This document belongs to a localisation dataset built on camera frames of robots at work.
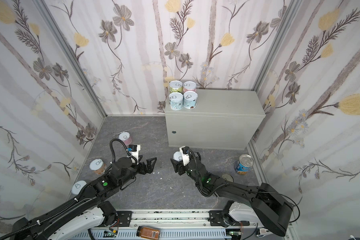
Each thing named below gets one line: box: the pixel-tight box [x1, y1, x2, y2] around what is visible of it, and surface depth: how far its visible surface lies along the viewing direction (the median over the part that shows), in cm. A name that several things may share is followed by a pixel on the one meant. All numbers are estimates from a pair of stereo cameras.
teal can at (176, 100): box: [168, 92, 184, 111], surface depth 75 cm
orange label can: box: [89, 158, 107, 175], surface depth 90 cm
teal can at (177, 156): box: [173, 151, 183, 162], surface depth 77 cm
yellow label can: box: [71, 180, 87, 195], surface depth 81 cm
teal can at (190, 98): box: [183, 90, 198, 109], surface depth 76 cm
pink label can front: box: [183, 81, 197, 93], surface depth 82 cm
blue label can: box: [234, 154, 255, 176], surface depth 86 cm
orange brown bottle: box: [136, 226, 161, 240], surface depth 69 cm
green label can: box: [169, 80, 183, 94], surface depth 82 cm
